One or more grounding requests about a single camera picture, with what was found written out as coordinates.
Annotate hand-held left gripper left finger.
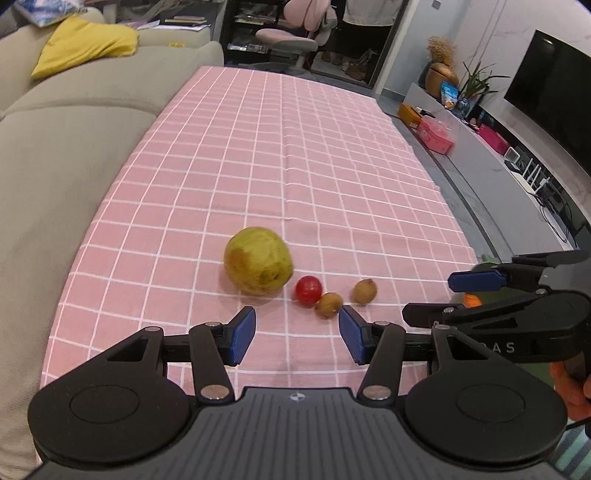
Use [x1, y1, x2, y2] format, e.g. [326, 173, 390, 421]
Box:
[105, 305, 257, 404]

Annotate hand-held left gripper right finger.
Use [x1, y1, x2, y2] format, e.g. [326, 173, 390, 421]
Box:
[338, 305, 463, 404]

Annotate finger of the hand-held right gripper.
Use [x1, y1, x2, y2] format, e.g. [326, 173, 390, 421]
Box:
[401, 289, 555, 326]
[448, 250, 588, 293]

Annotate brown jujube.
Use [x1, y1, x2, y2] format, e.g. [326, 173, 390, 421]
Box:
[315, 292, 344, 319]

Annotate brown kiwi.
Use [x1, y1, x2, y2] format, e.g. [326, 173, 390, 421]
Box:
[353, 279, 378, 305]

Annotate red cherry tomato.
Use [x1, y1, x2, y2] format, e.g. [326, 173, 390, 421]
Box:
[295, 275, 323, 306]

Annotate yellow-green pear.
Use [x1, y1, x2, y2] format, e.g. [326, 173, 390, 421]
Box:
[224, 226, 294, 296]

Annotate person's right hand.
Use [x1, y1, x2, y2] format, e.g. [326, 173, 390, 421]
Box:
[549, 353, 591, 422]

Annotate grey television cabinet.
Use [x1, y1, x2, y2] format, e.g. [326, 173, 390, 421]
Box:
[404, 82, 591, 261]

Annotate white router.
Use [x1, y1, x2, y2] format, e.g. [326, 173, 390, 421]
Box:
[515, 157, 552, 197]

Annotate person's striped clothing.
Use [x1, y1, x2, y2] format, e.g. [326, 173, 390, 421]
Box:
[553, 422, 591, 477]

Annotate magenta box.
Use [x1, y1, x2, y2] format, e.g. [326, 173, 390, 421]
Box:
[478, 126, 511, 154]

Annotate pink box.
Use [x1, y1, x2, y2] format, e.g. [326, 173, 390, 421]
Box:
[417, 117, 455, 155]

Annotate pink checked tablecloth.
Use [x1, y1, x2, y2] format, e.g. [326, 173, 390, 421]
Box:
[39, 66, 481, 393]

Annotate orange box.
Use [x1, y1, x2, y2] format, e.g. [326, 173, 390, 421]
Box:
[398, 104, 435, 127]

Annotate black television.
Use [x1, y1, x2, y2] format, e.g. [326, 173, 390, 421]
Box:
[503, 28, 591, 178]

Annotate green leafy plant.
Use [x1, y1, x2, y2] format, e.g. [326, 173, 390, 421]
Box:
[459, 60, 511, 100]

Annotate golden round vase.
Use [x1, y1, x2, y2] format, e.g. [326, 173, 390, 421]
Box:
[425, 62, 460, 99]

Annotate dried flower bunch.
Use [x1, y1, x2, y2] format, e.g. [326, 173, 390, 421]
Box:
[427, 36, 455, 65]

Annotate beige sofa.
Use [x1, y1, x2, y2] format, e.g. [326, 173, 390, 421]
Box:
[0, 9, 225, 480]

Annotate hanging grey cloth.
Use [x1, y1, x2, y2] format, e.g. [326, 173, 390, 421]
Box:
[342, 0, 402, 27]

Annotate pink office chair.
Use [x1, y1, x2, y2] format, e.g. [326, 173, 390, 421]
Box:
[255, 0, 339, 75]

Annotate black shelf unit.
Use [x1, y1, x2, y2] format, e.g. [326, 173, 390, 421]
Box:
[219, 0, 296, 63]

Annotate yellow pillow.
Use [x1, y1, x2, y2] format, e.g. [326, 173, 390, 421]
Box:
[30, 18, 140, 80]

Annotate printed blue pillow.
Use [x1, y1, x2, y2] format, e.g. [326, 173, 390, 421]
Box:
[14, 0, 88, 24]

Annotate black cables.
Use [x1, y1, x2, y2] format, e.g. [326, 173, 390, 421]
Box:
[536, 194, 578, 243]

